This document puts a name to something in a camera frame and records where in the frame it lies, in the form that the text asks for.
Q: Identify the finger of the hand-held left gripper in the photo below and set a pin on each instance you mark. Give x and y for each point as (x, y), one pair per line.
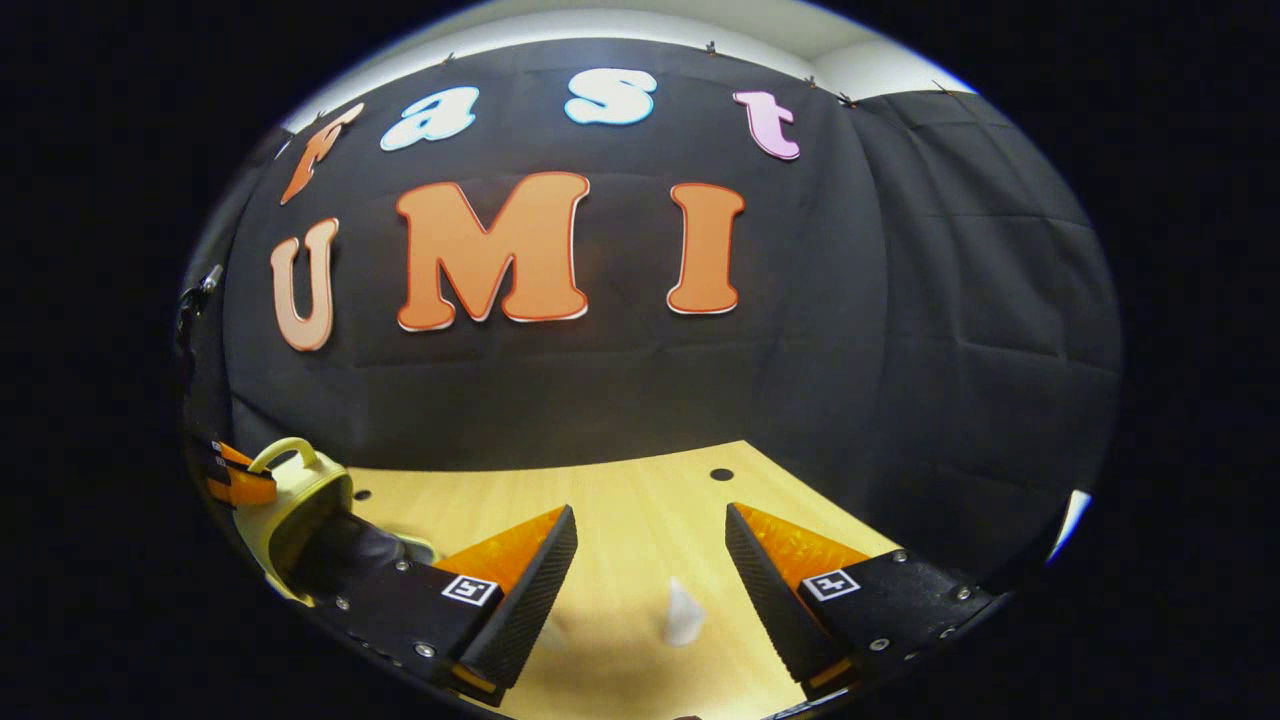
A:
(230, 456)
(240, 488)

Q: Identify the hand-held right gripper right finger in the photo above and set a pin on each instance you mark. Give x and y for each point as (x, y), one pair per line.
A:
(770, 600)

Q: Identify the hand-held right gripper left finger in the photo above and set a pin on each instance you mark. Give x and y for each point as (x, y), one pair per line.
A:
(535, 600)

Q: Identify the pale yellow suitcase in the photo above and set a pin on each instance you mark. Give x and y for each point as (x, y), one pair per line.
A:
(300, 500)

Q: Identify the white squeeze tube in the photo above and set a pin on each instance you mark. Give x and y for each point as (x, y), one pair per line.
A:
(683, 615)

